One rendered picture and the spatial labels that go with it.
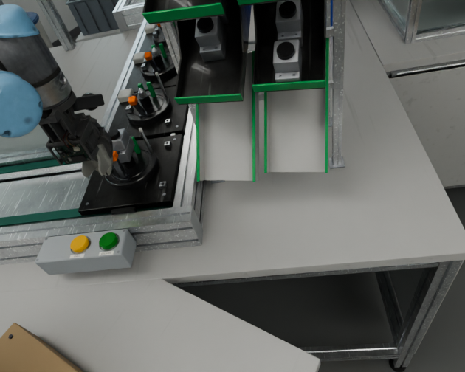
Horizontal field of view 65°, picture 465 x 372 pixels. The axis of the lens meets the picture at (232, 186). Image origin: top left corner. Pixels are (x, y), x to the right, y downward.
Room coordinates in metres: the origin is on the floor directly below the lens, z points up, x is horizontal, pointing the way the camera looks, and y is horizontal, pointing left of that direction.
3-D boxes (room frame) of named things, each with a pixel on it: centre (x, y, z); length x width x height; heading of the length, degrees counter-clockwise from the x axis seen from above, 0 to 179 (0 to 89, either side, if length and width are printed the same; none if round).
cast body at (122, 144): (0.74, 0.23, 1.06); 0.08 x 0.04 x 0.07; 167
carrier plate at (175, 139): (0.73, 0.24, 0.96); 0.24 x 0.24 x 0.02; 77
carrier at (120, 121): (0.98, 0.18, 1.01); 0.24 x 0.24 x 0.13; 77
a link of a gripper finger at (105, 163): (0.61, 0.25, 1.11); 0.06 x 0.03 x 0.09; 167
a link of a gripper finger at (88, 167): (0.62, 0.28, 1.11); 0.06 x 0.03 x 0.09; 167
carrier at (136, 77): (1.22, 0.12, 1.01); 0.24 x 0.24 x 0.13; 77
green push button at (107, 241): (0.53, 0.30, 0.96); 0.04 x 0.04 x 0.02
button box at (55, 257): (0.54, 0.37, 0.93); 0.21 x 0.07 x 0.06; 77
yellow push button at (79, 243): (0.54, 0.37, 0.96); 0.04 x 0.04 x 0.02
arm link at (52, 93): (0.62, 0.26, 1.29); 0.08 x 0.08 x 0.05
